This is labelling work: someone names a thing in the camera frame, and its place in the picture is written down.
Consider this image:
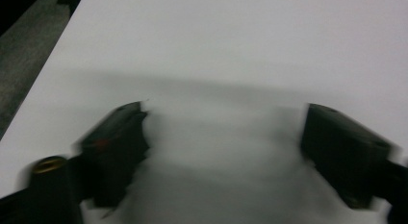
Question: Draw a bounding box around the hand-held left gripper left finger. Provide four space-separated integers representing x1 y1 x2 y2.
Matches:
72 101 151 210

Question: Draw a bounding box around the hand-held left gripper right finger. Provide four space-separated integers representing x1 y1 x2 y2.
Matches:
299 103 398 210

